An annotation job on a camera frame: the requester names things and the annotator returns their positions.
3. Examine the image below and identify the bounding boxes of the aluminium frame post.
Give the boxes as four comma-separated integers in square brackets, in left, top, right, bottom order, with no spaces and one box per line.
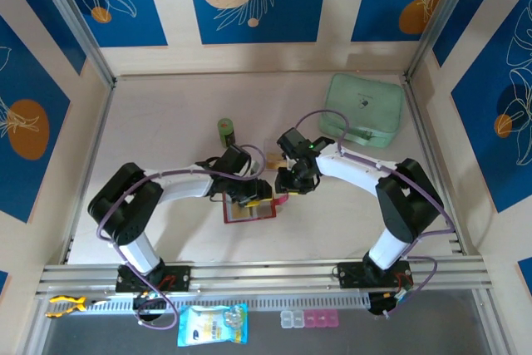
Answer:
[403,0,488,84]
[28,0,117,88]

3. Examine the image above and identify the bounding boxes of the blue plastic snack bag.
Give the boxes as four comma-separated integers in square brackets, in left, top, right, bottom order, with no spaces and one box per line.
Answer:
[177,303,250,348]

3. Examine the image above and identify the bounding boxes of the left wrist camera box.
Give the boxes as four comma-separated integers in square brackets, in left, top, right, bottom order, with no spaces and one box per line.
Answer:
[215,145,254,177]

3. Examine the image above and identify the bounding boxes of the mint green zip pouch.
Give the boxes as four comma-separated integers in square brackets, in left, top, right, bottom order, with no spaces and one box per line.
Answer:
[318,72,405,149]

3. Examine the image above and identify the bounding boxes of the white and pink pill organizer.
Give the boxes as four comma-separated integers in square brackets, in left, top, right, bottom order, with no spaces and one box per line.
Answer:
[279,309,340,328]

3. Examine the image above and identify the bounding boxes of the aluminium table edge rail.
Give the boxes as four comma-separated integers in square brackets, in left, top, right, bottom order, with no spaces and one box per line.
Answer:
[60,80,117,264]
[401,78,467,256]

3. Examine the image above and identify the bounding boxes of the slotted grey cable duct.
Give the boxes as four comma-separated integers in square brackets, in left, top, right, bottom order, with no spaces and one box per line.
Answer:
[45,292,371,315]

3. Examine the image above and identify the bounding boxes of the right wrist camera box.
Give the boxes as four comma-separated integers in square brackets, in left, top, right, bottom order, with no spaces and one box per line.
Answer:
[277,126,311,160]

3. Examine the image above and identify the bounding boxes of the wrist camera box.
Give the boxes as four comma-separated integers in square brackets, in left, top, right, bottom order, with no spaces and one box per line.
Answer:
[215,145,254,177]
[277,126,311,160]

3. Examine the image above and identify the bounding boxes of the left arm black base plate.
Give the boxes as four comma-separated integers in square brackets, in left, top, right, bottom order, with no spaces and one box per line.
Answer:
[115,264,192,293]

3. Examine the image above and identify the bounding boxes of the yellow handled pliers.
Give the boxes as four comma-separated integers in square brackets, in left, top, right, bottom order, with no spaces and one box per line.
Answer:
[44,294,111,318]

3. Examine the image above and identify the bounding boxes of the aluminium mounting rail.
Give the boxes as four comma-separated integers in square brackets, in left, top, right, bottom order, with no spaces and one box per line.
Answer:
[35,257,494,300]

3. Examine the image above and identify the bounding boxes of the grey metal sheet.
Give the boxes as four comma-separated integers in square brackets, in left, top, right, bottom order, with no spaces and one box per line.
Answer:
[41,290,491,355]

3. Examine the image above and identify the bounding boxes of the red leather card holder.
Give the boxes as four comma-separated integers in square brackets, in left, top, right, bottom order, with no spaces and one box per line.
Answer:
[222,190,291,226]

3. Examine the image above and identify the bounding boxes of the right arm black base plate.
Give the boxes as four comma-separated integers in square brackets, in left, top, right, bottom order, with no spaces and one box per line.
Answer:
[337,261,415,289]

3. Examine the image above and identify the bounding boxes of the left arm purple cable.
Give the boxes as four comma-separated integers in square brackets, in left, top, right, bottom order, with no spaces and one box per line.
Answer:
[96,145,268,330]

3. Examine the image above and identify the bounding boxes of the gold VIP card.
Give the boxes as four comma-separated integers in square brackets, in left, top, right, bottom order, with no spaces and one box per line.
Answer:
[268,152,288,172]

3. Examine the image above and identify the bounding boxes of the green cylindrical bottle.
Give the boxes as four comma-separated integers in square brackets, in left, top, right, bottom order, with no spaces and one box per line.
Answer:
[216,117,237,149]

